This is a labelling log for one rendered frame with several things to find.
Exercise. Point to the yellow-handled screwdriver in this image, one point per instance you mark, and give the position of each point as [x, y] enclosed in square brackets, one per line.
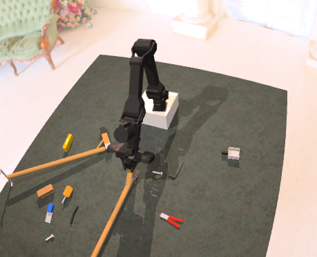
[67, 192]

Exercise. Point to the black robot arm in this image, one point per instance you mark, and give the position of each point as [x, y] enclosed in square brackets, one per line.
[135, 104]

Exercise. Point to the orange flat bar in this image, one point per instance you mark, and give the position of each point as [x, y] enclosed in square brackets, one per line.
[45, 191]

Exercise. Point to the yellow rectangular block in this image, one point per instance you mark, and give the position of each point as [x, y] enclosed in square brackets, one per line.
[68, 142]

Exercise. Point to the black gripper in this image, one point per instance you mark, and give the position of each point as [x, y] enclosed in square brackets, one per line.
[146, 157]

